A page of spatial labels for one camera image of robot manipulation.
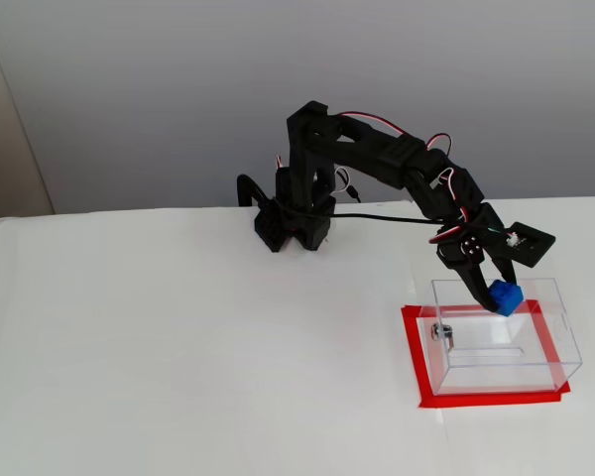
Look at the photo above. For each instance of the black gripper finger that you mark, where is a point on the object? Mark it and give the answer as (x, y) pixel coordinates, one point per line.
(471, 277)
(503, 263)

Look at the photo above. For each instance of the blue lego brick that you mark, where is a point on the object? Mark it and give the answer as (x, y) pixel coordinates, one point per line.
(508, 300)

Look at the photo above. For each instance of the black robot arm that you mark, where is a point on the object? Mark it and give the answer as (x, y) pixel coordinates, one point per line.
(307, 149)

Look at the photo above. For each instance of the silver metal box lock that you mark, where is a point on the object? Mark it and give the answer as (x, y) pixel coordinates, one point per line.
(439, 331)

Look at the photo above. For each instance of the transparent plastic box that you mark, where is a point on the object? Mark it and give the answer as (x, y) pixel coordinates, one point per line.
(476, 377)

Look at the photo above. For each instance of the red tape strip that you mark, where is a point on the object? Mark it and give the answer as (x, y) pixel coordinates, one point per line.
(550, 347)
(491, 399)
(426, 312)
(414, 342)

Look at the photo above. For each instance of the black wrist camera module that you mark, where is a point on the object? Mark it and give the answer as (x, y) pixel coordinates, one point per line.
(538, 243)

